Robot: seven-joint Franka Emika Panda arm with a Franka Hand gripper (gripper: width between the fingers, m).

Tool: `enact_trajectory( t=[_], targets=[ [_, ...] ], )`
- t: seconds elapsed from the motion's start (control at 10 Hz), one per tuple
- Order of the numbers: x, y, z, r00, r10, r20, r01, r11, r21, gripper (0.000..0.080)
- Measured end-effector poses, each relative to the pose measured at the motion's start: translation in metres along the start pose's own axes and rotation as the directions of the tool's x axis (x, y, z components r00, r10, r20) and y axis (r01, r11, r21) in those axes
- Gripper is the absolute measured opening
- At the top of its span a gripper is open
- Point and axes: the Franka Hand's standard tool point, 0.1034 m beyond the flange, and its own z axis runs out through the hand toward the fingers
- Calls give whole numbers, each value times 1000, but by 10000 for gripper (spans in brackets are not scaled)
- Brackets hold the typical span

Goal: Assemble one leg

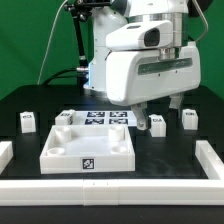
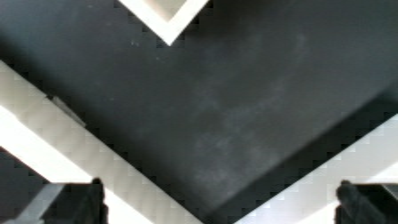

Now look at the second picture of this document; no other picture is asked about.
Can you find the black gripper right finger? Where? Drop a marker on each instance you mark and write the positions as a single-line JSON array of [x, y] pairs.
[[368, 203]]

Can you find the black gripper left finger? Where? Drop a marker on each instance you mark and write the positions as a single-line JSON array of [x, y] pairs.
[[66, 204]]

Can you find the white square tabletop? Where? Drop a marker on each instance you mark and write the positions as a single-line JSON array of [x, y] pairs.
[[165, 15]]

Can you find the white U-shaped obstacle fence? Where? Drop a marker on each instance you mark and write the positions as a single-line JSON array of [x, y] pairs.
[[59, 149]]

